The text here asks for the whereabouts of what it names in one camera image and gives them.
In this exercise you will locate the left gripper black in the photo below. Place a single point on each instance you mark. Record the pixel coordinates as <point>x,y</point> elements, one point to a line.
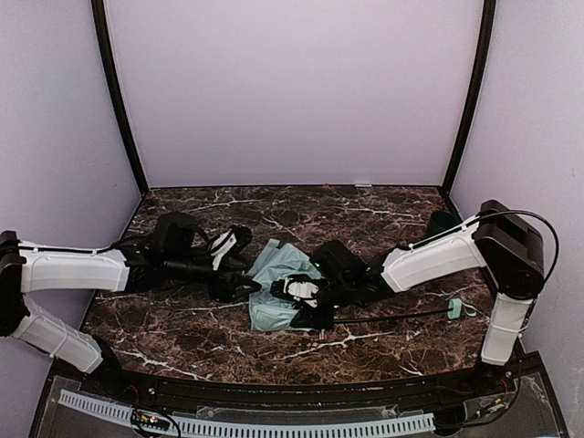
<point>224,280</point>

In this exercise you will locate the mint green folding umbrella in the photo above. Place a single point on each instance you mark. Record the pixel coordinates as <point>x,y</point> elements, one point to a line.
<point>332,261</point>

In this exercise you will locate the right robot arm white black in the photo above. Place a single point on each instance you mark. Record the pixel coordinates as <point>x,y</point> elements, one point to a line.
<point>497,238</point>

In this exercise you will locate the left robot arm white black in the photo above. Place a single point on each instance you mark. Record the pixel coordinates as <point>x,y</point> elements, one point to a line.
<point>177,248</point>

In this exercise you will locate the dark green cup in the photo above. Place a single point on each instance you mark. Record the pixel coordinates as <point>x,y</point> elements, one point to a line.
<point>439,222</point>

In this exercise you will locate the small green circuit board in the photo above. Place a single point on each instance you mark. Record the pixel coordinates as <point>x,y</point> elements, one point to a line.
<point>149,422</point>

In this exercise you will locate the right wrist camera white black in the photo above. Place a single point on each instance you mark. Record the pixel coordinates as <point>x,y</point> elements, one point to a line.
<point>300,288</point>

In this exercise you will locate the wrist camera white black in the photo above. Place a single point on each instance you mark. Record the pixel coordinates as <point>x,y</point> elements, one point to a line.
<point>229,243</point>
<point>300,288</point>

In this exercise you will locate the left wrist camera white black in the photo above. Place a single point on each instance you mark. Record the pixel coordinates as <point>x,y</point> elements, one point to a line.
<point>229,243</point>

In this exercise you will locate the grey slotted cable duct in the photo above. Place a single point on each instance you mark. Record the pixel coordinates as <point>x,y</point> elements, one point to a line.
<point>248,424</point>

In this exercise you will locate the black front frame rail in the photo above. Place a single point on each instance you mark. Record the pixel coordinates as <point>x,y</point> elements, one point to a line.
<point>524,376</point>

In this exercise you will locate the left black corner post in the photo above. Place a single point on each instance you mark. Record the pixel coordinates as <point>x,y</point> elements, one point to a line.
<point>98,8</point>

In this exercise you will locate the black corner post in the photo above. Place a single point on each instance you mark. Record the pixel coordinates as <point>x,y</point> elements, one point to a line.
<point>472,95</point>
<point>98,8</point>

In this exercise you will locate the right black corner post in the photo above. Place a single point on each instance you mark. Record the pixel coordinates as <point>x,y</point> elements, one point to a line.
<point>472,95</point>

